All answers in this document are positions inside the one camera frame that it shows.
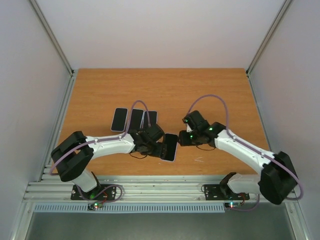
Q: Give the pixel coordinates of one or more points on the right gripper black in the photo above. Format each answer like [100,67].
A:
[182,138]

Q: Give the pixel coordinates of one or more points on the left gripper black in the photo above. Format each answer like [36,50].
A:
[160,153]

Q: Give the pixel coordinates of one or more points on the black phone case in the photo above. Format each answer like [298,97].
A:
[152,116]
[170,147]

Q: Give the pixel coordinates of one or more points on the black phone case top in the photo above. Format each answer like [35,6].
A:
[152,116]

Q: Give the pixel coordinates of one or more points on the black phone white edge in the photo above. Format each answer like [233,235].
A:
[136,118]

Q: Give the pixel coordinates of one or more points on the light blue phone case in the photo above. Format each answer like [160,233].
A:
[136,118]

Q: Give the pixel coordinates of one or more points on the lavender phone case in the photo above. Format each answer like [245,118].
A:
[119,119]

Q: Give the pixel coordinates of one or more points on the black phone green edge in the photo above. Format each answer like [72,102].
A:
[119,119]

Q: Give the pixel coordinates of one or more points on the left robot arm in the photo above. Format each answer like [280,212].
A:
[71,157]

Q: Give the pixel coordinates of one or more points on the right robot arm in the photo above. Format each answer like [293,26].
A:
[276,175]

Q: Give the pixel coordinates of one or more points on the right controller board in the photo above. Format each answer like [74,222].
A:
[232,205]

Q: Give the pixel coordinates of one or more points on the controller board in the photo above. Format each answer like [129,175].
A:
[94,206]
[232,205]

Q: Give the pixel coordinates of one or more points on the left controller board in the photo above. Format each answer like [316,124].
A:
[94,206]

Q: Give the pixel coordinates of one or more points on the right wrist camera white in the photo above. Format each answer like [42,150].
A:
[188,128]

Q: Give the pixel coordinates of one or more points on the aluminium rail frame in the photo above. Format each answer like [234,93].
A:
[137,188]

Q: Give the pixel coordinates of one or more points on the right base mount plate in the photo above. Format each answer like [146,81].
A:
[214,192]

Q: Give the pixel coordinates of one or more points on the base mount plate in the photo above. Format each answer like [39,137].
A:
[100,193]
[214,192]

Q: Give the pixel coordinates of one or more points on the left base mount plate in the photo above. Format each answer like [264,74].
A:
[100,193]

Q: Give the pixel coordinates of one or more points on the grey slotted cable duct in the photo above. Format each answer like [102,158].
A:
[129,208]

